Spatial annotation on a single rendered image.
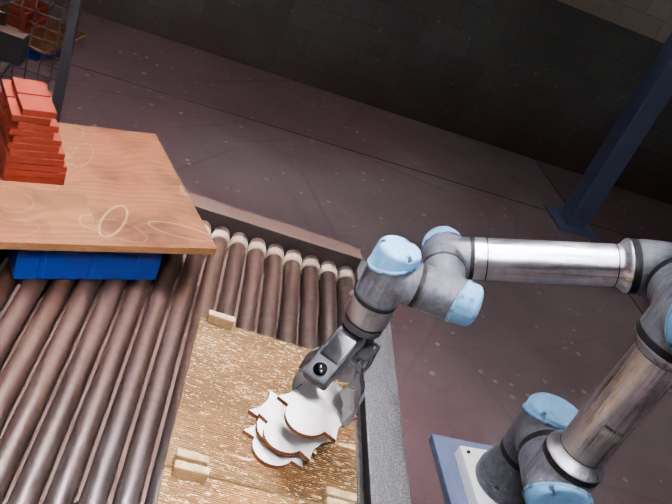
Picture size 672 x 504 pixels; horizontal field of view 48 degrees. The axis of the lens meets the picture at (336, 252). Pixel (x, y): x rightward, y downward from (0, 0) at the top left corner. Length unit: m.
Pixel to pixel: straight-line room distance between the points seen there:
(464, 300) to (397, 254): 0.13
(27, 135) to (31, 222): 0.19
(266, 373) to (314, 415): 0.25
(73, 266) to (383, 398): 0.71
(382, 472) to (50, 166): 0.93
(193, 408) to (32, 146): 0.64
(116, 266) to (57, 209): 0.17
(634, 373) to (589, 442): 0.15
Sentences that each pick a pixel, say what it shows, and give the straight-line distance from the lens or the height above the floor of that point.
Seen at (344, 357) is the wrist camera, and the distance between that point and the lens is 1.23.
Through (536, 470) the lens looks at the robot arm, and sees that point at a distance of 1.45.
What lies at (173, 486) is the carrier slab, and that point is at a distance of 1.31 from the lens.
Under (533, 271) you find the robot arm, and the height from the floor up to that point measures 1.40.
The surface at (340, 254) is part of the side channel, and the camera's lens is 2.02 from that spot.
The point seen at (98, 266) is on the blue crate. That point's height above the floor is 0.96.
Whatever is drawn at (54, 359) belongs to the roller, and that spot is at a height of 0.92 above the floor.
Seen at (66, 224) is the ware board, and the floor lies 1.04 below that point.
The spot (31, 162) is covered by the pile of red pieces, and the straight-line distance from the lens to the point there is 1.70.
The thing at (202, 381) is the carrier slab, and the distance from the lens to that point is 1.49.
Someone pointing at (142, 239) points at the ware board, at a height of 1.04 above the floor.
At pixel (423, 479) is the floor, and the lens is 2.94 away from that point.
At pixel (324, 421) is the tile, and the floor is 1.05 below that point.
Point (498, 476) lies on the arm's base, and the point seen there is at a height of 0.95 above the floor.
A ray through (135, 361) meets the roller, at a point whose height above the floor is 0.92.
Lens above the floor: 1.94
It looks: 30 degrees down
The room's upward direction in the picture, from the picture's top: 24 degrees clockwise
